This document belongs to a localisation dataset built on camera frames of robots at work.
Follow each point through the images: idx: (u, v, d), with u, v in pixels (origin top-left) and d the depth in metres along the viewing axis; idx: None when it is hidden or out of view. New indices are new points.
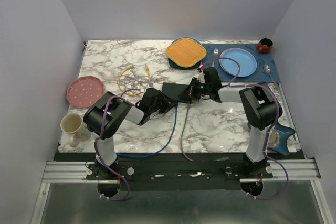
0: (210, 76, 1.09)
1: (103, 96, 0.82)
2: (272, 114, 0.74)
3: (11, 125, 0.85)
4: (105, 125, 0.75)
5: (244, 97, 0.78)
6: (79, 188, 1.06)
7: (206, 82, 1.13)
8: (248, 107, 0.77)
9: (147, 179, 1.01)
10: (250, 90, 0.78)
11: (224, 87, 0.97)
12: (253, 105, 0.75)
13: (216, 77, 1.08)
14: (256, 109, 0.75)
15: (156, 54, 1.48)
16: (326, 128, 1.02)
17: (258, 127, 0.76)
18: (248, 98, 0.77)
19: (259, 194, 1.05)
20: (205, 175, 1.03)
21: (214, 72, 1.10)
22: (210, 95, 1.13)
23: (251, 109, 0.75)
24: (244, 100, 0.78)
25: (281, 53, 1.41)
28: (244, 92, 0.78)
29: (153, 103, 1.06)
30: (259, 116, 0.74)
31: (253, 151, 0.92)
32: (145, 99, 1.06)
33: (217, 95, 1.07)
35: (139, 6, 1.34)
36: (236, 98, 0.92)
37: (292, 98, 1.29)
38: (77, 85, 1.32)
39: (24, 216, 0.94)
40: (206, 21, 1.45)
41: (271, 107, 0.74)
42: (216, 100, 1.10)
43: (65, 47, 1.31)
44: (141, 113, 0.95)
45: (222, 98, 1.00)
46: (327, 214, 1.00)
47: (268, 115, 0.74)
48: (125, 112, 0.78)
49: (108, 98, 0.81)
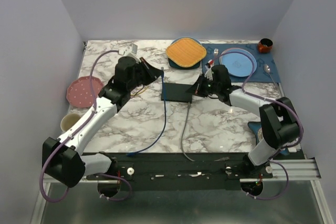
0: (220, 75, 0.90)
1: (42, 146, 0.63)
2: (294, 135, 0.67)
3: (10, 126, 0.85)
4: (63, 178, 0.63)
5: (263, 115, 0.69)
6: (79, 188, 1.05)
7: (214, 80, 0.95)
8: (268, 127, 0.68)
9: (147, 179, 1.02)
10: (271, 107, 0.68)
11: (237, 91, 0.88)
12: (274, 126, 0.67)
13: (226, 76, 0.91)
14: (276, 130, 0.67)
15: (156, 54, 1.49)
16: (326, 128, 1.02)
17: (275, 147, 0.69)
18: (269, 116, 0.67)
19: (259, 194, 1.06)
20: (205, 175, 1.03)
21: (224, 69, 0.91)
22: (218, 96, 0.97)
23: (269, 128, 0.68)
24: (261, 117, 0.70)
25: (281, 53, 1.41)
28: (263, 108, 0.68)
29: (129, 76, 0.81)
30: (280, 139, 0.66)
31: (258, 159, 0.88)
32: (119, 74, 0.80)
33: (227, 96, 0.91)
35: (139, 7, 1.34)
36: (248, 107, 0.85)
37: (292, 98, 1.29)
38: (77, 85, 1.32)
39: (23, 216, 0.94)
40: (206, 21, 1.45)
41: (294, 128, 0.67)
42: (226, 102, 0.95)
43: (65, 47, 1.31)
44: (113, 106, 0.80)
45: (231, 103, 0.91)
46: (327, 214, 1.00)
47: (290, 137, 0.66)
48: (75, 159, 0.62)
49: (49, 148, 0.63)
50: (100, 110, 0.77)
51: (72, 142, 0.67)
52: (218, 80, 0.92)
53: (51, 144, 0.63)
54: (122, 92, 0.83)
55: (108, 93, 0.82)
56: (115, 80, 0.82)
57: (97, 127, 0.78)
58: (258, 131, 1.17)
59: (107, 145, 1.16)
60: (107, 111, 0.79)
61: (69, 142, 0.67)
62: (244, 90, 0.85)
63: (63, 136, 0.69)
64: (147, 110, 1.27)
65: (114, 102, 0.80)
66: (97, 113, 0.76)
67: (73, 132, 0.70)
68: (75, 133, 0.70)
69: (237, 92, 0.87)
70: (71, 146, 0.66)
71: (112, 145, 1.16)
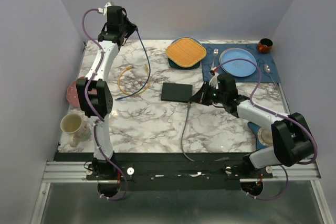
0: (228, 85, 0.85)
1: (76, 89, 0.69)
2: (306, 153, 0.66)
3: (10, 126, 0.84)
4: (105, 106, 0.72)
5: (276, 134, 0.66)
6: (79, 188, 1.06)
7: (220, 89, 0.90)
8: (281, 145, 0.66)
9: (147, 179, 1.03)
10: (284, 124, 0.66)
11: (245, 103, 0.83)
12: (288, 146, 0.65)
13: (233, 86, 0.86)
14: (290, 149, 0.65)
15: (156, 54, 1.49)
16: (326, 128, 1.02)
17: (286, 165, 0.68)
18: (283, 136, 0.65)
19: (259, 194, 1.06)
20: (205, 175, 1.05)
21: (231, 79, 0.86)
22: (224, 107, 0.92)
23: (282, 147, 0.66)
24: (273, 134, 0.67)
25: (281, 53, 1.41)
28: (277, 127, 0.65)
29: (121, 18, 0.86)
30: (292, 158, 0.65)
31: (261, 163, 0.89)
32: (110, 17, 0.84)
33: (234, 107, 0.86)
35: (139, 7, 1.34)
36: (256, 120, 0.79)
37: (292, 98, 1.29)
38: (77, 85, 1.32)
39: (23, 216, 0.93)
40: (206, 21, 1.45)
41: (307, 146, 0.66)
42: (232, 113, 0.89)
43: (65, 47, 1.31)
44: (115, 45, 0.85)
45: (239, 115, 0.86)
46: (327, 214, 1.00)
47: (302, 156, 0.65)
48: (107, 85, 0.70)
49: (82, 86, 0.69)
50: (107, 50, 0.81)
51: (100, 76, 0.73)
52: (225, 90, 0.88)
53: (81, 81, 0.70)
54: (117, 32, 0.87)
55: (105, 36, 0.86)
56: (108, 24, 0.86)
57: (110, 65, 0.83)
58: (258, 131, 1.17)
59: None
60: (113, 50, 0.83)
61: (96, 77, 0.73)
62: (253, 103, 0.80)
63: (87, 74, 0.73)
64: (147, 110, 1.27)
65: (115, 41, 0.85)
66: (106, 52, 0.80)
67: (95, 70, 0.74)
68: (97, 69, 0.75)
69: (245, 104, 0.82)
70: (99, 78, 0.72)
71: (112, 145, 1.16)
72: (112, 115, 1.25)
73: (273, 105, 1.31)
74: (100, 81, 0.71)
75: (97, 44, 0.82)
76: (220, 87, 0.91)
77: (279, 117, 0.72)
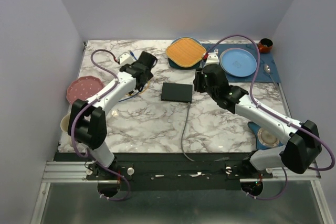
0: (217, 78, 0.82)
1: (71, 107, 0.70)
2: (313, 158, 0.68)
3: (10, 126, 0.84)
4: (88, 140, 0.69)
5: (295, 150, 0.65)
6: (80, 188, 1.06)
7: (209, 86, 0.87)
8: (296, 159, 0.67)
9: (147, 179, 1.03)
10: (301, 137, 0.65)
11: (246, 101, 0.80)
12: (302, 156, 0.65)
13: (223, 78, 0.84)
14: (304, 162, 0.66)
15: (156, 54, 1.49)
16: (326, 129, 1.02)
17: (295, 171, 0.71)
18: (300, 149, 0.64)
19: (259, 194, 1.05)
20: (205, 175, 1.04)
21: (219, 72, 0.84)
22: (218, 103, 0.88)
23: (297, 159, 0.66)
24: (287, 145, 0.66)
25: (281, 53, 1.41)
28: (294, 142, 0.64)
29: (150, 63, 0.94)
30: (305, 168, 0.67)
31: (263, 166, 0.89)
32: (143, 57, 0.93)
33: (230, 102, 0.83)
35: (139, 7, 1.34)
36: (258, 121, 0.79)
37: (292, 98, 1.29)
38: (77, 85, 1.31)
39: (23, 217, 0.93)
40: (206, 21, 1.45)
41: (316, 152, 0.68)
42: (228, 109, 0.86)
43: (65, 47, 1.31)
44: (133, 80, 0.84)
45: (235, 111, 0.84)
46: (327, 214, 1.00)
47: (311, 161, 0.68)
48: (102, 118, 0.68)
49: (78, 107, 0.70)
50: (122, 81, 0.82)
51: (100, 105, 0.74)
52: (214, 84, 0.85)
53: (80, 104, 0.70)
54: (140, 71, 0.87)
55: (128, 68, 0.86)
56: (137, 63, 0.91)
57: (118, 98, 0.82)
58: (258, 131, 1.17)
59: (107, 144, 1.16)
60: (129, 83, 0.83)
61: (97, 104, 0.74)
62: (256, 103, 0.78)
63: (90, 98, 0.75)
64: (147, 110, 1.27)
65: (135, 76, 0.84)
66: (120, 84, 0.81)
67: (100, 96, 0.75)
68: (102, 97, 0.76)
69: (247, 103, 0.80)
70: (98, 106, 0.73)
71: (112, 145, 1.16)
72: (112, 115, 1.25)
73: (273, 105, 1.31)
74: (98, 108, 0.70)
75: (115, 74, 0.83)
76: (208, 83, 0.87)
77: (292, 126, 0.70)
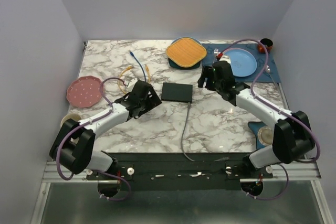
0: (223, 72, 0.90)
1: (62, 126, 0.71)
2: (302, 149, 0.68)
3: (10, 126, 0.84)
4: (71, 162, 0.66)
5: (281, 134, 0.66)
6: (80, 188, 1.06)
7: (216, 78, 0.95)
8: (282, 144, 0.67)
9: (147, 179, 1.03)
10: (288, 124, 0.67)
11: (245, 93, 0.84)
12: (289, 143, 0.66)
13: (230, 73, 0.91)
14: (291, 148, 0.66)
15: (156, 54, 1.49)
16: (326, 129, 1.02)
17: (285, 161, 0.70)
18: (285, 133, 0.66)
19: (259, 194, 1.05)
20: (205, 175, 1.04)
21: (227, 66, 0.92)
22: (222, 95, 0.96)
23: (283, 144, 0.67)
24: (275, 130, 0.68)
25: (281, 53, 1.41)
28: (281, 126, 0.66)
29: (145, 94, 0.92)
30: (292, 155, 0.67)
31: (261, 163, 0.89)
32: (136, 87, 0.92)
33: (232, 94, 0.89)
35: (138, 7, 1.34)
36: (255, 112, 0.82)
37: (292, 98, 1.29)
38: (77, 85, 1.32)
39: (23, 216, 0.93)
40: (206, 21, 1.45)
41: (305, 142, 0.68)
42: (230, 101, 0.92)
43: (66, 47, 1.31)
44: (127, 112, 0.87)
45: (237, 103, 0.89)
46: (327, 214, 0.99)
47: (300, 150, 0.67)
48: (91, 140, 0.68)
49: (69, 127, 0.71)
50: (116, 112, 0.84)
51: (91, 127, 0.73)
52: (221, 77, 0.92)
53: (70, 124, 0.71)
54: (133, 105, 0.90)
55: (123, 102, 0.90)
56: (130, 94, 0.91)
57: (108, 127, 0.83)
58: (258, 131, 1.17)
59: (107, 145, 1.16)
60: (122, 114, 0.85)
61: (88, 126, 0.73)
62: (253, 94, 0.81)
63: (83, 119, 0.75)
64: None
65: (127, 109, 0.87)
66: (114, 113, 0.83)
67: (93, 119, 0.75)
68: (95, 120, 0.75)
69: (245, 95, 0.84)
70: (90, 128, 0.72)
71: (112, 145, 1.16)
72: None
73: None
74: (88, 130, 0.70)
75: (111, 104, 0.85)
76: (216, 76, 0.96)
77: (282, 114, 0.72)
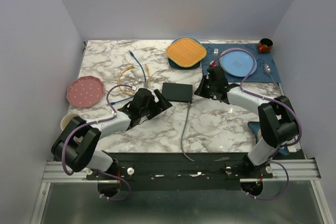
0: (216, 74, 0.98)
1: (69, 122, 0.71)
2: (288, 131, 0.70)
3: (10, 126, 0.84)
4: (73, 159, 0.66)
5: (263, 115, 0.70)
6: (80, 188, 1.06)
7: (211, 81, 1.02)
8: (266, 126, 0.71)
9: (147, 179, 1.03)
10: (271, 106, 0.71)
11: (235, 89, 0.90)
12: (273, 124, 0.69)
13: (222, 75, 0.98)
14: (275, 129, 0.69)
15: (156, 54, 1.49)
16: (326, 129, 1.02)
17: (272, 145, 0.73)
18: (268, 114, 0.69)
19: (260, 193, 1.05)
20: (205, 175, 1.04)
21: (219, 69, 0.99)
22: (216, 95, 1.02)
23: (268, 126, 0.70)
24: (259, 113, 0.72)
25: (281, 53, 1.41)
28: (263, 108, 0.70)
29: (145, 104, 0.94)
30: (277, 136, 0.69)
31: (259, 158, 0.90)
32: (136, 98, 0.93)
33: (224, 93, 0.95)
35: (138, 7, 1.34)
36: (245, 105, 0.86)
37: (292, 98, 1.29)
38: (77, 85, 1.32)
39: (23, 216, 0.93)
40: (206, 21, 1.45)
41: (290, 125, 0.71)
42: (223, 100, 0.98)
43: (65, 47, 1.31)
44: (129, 119, 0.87)
45: (229, 100, 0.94)
46: (327, 215, 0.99)
47: (285, 132, 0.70)
48: (95, 140, 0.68)
49: (75, 125, 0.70)
50: (119, 117, 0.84)
51: (97, 127, 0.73)
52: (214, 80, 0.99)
53: (77, 121, 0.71)
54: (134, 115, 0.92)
55: (125, 111, 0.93)
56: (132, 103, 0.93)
57: (110, 131, 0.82)
58: (258, 131, 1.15)
59: (107, 145, 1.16)
60: (124, 121, 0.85)
61: (95, 125, 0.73)
62: (241, 88, 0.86)
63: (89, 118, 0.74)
64: None
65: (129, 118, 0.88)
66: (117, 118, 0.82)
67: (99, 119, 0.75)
68: (101, 121, 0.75)
69: (235, 90, 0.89)
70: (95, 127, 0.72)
71: (112, 145, 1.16)
72: None
73: None
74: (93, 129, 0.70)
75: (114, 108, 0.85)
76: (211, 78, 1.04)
77: (265, 99, 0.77)
